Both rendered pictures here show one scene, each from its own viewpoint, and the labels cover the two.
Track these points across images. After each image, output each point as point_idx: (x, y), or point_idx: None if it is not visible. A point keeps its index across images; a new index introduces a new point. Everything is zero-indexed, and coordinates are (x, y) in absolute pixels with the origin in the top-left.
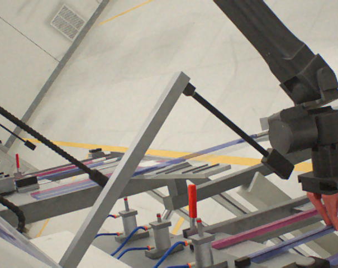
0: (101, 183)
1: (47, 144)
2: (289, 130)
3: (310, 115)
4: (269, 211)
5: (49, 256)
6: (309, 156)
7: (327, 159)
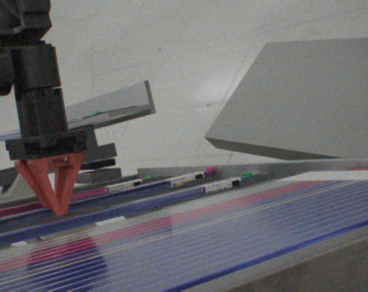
0: None
1: None
2: None
3: (4, 47)
4: None
5: None
6: (105, 155)
7: (33, 111)
